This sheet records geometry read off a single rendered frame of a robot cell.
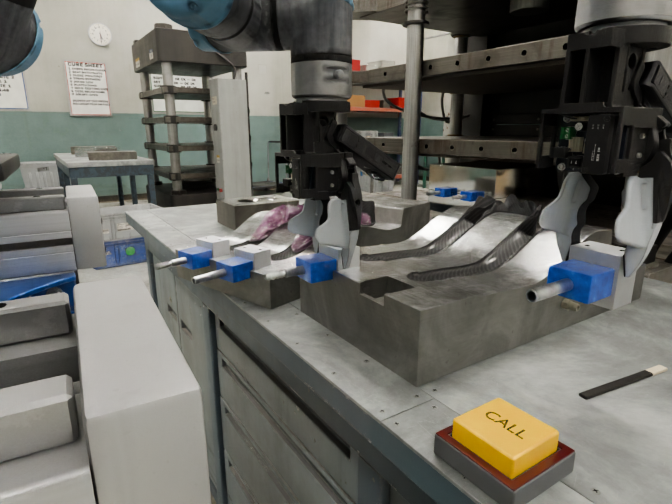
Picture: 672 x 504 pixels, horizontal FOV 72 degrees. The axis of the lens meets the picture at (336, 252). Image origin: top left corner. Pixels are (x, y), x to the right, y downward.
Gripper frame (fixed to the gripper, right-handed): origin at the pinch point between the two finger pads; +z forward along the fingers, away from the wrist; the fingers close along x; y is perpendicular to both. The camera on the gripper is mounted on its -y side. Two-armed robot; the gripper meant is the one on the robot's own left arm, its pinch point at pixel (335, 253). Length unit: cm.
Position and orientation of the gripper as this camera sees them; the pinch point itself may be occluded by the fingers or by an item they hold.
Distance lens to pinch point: 63.7
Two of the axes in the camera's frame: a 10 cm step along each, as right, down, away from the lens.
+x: 5.5, 2.2, -8.1
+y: -8.4, 1.4, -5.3
